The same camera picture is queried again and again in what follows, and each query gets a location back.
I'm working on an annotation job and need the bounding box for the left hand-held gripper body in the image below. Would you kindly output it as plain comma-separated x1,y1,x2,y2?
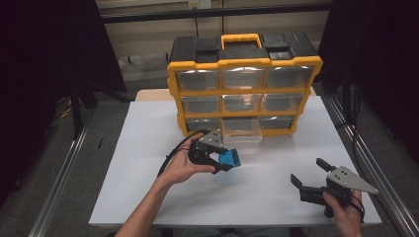
187,128,224,166

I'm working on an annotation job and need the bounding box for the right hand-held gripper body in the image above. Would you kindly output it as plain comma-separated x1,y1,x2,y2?
320,165,379,219

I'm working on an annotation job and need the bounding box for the small blue plastic case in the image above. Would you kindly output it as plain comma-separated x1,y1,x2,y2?
218,147,242,168

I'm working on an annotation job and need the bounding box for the clear plastic drawer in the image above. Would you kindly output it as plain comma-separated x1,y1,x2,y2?
222,117,263,155

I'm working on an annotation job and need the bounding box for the yellow black drawer organizer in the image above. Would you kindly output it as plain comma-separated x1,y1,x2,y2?
166,32,324,138

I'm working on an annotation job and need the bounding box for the person's left hand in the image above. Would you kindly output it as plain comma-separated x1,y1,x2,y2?
157,132,215,189

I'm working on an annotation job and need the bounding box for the person's right hand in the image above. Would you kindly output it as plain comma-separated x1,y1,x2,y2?
321,190,364,237

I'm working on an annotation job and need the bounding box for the black curtain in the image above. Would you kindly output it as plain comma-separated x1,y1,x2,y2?
315,0,419,166
0,0,127,205

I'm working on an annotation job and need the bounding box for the black horizontal bar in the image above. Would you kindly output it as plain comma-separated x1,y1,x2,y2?
98,2,334,24

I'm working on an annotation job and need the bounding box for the black metal stand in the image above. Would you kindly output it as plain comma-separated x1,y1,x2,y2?
70,78,132,139

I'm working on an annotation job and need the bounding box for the right gripper black cord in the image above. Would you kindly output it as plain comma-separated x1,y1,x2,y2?
349,195,366,223

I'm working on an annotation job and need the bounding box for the aluminium frame rail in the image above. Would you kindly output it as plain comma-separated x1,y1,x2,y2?
28,108,97,237
320,93,419,237

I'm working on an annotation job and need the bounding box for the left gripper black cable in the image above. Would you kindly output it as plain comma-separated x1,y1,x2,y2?
156,128,211,178

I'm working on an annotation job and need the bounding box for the black floor cable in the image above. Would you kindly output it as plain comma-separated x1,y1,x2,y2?
335,87,364,161

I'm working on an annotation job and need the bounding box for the yellow floor cable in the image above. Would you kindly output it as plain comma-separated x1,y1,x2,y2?
58,100,74,119

